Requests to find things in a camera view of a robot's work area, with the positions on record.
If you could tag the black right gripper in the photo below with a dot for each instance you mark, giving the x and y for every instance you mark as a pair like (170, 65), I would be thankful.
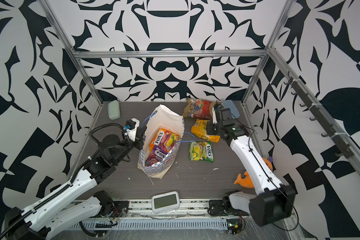
(210, 130)

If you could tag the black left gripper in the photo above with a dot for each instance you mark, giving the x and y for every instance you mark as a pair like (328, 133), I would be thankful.
(138, 136)

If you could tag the yellow snack bag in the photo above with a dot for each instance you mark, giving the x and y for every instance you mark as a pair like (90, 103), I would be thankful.
(199, 129)

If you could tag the green Fox's candy bag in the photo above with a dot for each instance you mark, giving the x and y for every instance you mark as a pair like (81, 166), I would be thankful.
(201, 151)

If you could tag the gold fruit gummy bag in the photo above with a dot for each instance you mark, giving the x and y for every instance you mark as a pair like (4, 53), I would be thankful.
(199, 109)

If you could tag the purple candy bag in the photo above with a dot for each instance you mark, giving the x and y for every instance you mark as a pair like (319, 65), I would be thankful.
(156, 155)

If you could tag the checkered paper bag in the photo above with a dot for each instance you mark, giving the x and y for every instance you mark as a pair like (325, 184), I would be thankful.
(161, 117)

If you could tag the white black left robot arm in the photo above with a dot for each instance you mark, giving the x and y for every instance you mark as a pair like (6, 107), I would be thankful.
(49, 216)

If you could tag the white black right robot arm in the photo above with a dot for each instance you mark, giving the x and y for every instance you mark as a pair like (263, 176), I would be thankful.
(273, 201)

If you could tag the orange Fox's fruits candy bag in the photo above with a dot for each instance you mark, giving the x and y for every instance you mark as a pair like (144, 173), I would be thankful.
(164, 139)

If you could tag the light blue case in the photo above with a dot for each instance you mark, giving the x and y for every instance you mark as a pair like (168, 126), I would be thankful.
(229, 104)

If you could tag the orange shark plush toy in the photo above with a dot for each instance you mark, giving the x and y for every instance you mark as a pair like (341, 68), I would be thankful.
(246, 181)

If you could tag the white digital timer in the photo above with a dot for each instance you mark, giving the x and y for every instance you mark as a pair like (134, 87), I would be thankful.
(165, 202)

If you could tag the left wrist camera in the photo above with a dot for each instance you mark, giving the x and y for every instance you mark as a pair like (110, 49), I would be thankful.
(130, 129)

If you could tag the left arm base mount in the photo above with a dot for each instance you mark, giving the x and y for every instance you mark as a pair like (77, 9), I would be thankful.
(109, 207)

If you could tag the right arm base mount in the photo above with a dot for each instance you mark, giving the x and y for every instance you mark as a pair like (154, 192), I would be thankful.
(223, 207)

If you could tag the white slotted cable duct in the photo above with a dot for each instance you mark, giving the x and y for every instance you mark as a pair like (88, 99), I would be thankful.
(156, 224)

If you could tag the black wall hook rail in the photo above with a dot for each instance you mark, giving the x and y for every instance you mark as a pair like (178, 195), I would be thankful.
(321, 115)

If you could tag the aluminium cage frame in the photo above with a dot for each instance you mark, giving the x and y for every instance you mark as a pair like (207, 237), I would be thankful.
(168, 51)

